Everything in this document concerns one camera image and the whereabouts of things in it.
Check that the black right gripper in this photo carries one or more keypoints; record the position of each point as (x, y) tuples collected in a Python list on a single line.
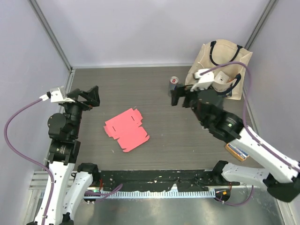
[(179, 91)]

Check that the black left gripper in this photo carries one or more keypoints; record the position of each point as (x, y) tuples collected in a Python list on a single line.
[(86, 105)]

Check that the pink paper box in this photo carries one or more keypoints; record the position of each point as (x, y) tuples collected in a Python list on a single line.
[(126, 128)]

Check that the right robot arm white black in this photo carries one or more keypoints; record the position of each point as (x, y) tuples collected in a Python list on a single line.
[(279, 175)]

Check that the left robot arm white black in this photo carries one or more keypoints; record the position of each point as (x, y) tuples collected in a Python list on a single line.
[(60, 202)]

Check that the white box in bag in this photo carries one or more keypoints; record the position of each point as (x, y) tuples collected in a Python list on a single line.
[(221, 78)]

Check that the orange blue small box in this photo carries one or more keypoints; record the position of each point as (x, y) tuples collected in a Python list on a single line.
[(236, 152)]

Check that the silver blue drink can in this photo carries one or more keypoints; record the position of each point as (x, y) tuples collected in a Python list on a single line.
[(172, 84)]

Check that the beige canvas tote bag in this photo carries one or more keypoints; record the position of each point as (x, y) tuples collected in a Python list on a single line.
[(223, 55)]

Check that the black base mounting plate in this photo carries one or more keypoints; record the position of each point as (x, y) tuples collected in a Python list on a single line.
[(159, 180)]

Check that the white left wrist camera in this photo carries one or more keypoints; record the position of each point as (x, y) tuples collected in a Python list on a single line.
[(57, 95)]

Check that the grey slotted cable duct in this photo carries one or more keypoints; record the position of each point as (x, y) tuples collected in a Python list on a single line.
[(173, 193)]

